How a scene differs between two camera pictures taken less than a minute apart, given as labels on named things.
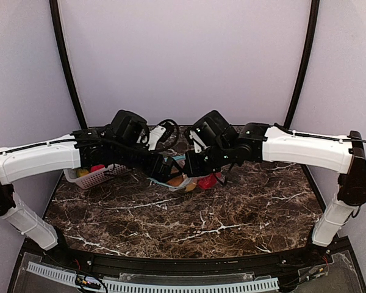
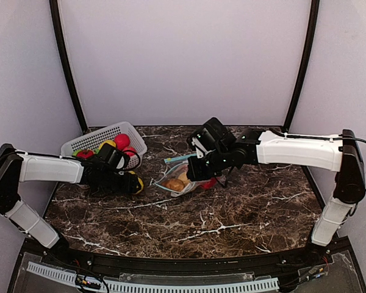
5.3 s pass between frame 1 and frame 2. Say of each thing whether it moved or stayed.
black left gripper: moved
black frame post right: stayed
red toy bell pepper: stayed
